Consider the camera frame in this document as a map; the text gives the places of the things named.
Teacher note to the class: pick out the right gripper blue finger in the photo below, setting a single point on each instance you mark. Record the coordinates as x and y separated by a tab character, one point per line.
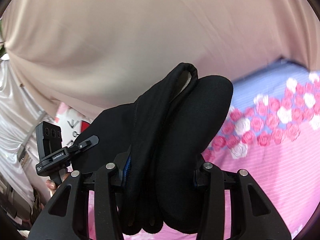
125	165

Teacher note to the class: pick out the black pants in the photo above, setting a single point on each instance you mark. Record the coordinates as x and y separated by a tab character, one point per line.
165	130

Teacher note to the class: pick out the cartoon face pillow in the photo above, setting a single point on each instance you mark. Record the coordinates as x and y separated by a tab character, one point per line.
71	122

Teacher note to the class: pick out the silver satin curtain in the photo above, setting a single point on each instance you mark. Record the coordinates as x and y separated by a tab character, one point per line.
20	114

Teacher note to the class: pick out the beige quilt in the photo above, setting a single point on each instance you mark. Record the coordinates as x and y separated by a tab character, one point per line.
97	54

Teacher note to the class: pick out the pink rose bedsheet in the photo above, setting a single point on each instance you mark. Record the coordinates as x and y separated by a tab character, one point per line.
273	132

